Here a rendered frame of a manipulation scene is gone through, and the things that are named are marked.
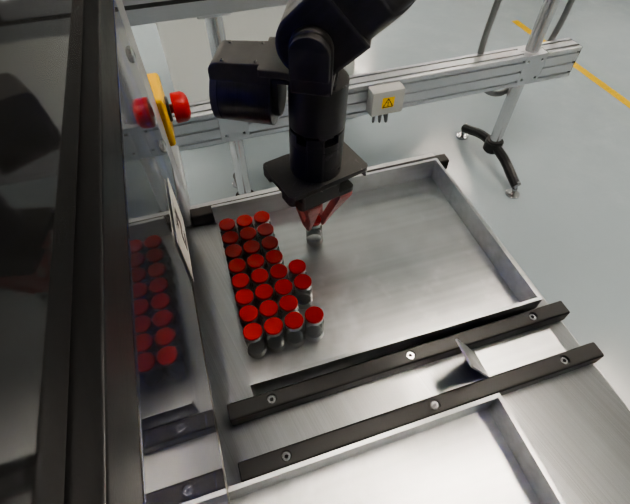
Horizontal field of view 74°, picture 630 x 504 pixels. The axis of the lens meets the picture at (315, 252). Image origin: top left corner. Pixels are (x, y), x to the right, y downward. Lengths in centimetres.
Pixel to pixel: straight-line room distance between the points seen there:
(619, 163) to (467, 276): 200
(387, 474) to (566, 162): 208
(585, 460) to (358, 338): 25
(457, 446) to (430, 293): 18
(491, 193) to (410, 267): 152
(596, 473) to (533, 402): 8
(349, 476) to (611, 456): 26
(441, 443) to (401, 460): 4
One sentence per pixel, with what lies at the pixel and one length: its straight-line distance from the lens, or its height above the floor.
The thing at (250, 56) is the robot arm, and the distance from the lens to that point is 41.
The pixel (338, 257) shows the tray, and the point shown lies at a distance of 56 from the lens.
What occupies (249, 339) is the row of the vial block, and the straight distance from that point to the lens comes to 45.
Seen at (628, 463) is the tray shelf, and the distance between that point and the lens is 55.
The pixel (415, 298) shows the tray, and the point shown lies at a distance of 54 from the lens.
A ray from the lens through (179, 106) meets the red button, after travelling 62.
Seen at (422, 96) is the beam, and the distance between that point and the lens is 169.
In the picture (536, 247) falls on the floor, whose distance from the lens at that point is 192.
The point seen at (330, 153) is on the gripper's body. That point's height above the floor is 105.
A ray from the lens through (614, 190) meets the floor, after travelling 235.
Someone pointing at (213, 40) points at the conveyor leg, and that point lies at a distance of 136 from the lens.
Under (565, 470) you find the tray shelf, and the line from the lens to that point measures 51.
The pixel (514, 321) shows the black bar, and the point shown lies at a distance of 54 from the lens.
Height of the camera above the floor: 133
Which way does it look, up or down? 52 degrees down
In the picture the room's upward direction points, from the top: straight up
